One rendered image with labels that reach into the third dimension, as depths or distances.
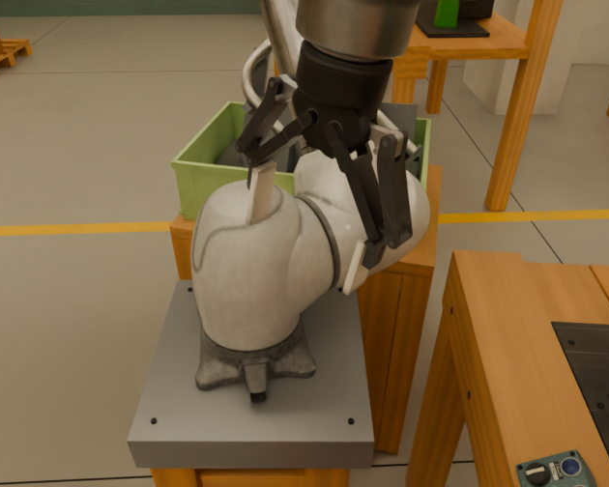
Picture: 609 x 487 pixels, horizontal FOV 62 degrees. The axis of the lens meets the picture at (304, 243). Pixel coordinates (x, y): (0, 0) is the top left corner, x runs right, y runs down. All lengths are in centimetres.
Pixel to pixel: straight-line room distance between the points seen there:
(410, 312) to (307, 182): 65
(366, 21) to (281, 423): 54
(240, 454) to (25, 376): 156
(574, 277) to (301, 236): 64
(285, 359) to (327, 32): 53
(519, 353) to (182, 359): 55
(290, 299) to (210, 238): 14
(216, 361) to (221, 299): 14
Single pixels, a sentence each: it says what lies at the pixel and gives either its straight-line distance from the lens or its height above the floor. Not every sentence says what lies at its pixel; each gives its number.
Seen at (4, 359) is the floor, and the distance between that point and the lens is 234.
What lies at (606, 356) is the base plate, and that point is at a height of 90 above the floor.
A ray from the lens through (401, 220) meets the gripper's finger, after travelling 44.
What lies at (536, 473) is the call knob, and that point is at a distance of 75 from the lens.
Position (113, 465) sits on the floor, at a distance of 188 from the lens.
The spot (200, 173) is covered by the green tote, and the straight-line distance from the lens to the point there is 129.
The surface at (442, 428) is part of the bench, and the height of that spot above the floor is 41.
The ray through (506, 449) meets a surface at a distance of 80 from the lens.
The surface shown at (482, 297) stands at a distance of 100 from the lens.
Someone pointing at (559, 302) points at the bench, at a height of 88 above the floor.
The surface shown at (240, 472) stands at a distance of 91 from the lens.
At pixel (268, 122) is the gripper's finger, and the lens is 51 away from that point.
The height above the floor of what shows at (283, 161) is 90.
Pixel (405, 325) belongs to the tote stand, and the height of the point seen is 59.
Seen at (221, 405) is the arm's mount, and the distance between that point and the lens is 78.
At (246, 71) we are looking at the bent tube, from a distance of 147.
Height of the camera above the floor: 154
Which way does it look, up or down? 36 degrees down
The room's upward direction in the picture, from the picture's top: straight up
